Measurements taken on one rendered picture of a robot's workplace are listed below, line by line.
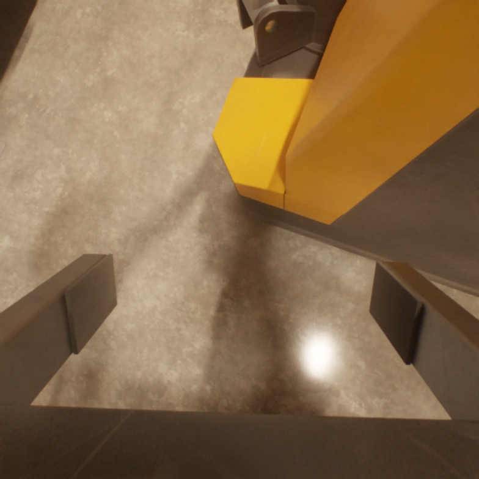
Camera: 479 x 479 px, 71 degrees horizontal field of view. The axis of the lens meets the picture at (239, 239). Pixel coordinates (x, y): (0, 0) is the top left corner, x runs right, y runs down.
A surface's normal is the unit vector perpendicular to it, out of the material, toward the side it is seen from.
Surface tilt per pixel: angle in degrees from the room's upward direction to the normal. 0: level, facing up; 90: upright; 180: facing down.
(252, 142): 22
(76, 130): 0
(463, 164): 90
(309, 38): 90
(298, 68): 0
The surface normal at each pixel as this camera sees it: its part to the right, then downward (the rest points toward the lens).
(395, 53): -0.97, 0.22
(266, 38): 0.37, 0.91
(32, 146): -0.13, -0.13
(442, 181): -0.36, 0.93
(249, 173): -0.47, -0.24
